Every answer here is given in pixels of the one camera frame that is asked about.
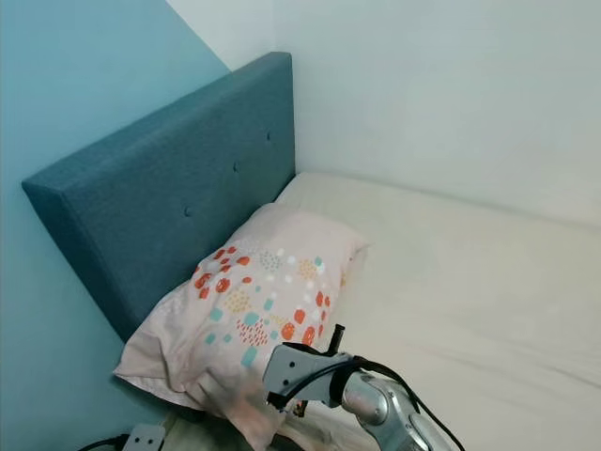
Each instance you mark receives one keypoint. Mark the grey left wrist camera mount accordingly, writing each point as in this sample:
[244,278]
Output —
[146,439]

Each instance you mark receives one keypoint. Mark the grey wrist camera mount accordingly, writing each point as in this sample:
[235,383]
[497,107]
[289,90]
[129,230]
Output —
[291,371]
[146,439]

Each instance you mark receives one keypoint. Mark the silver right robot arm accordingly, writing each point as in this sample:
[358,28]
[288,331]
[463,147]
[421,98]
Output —
[385,413]

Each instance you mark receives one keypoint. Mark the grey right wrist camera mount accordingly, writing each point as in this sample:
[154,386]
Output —
[291,371]

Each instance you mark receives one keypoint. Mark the teal upholstered headboard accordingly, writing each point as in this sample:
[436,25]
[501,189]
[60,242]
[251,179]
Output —
[150,188]

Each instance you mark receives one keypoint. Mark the pink pillow with dot print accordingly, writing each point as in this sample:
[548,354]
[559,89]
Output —
[263,291]

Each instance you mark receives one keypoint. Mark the cream bed mattress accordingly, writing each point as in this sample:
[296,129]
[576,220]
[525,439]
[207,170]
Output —
[479,310]

